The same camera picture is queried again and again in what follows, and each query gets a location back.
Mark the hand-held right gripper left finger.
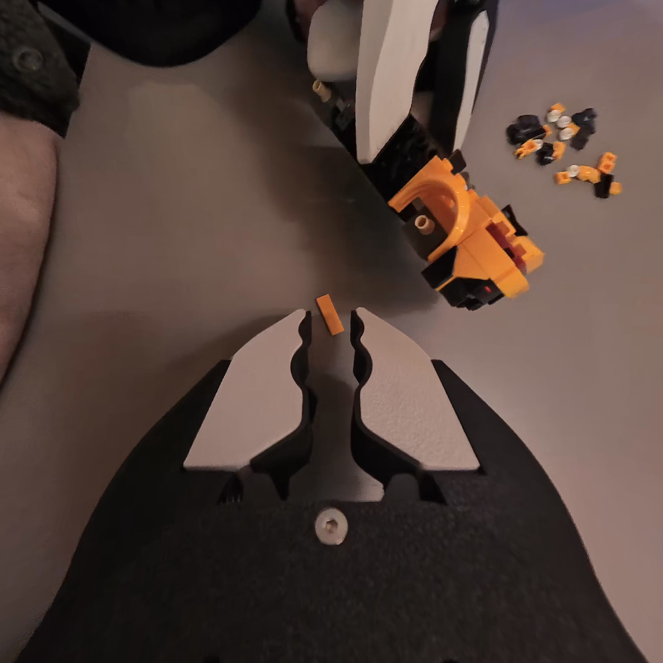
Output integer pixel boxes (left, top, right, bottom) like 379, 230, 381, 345
184, 309, 318, 501

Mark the pile of small lego pieces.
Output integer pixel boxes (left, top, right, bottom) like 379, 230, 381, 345
505, 102, 623, 200

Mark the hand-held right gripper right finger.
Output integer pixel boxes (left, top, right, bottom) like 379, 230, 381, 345
350, 307, 481, 502

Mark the person's bare leg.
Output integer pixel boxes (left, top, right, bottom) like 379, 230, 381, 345
0, 118, 59, 386

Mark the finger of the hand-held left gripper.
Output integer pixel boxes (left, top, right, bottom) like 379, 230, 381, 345
429, 8, 493, 156
354, 0, 441, 164

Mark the orange and black lego car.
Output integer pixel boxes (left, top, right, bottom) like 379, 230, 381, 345
311, 80, 546, 313

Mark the orange lego tile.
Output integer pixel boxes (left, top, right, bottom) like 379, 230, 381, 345
316, 294, 345, 336

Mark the person's dark clothing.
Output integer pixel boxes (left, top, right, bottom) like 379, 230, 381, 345
0, 0, 262, 138

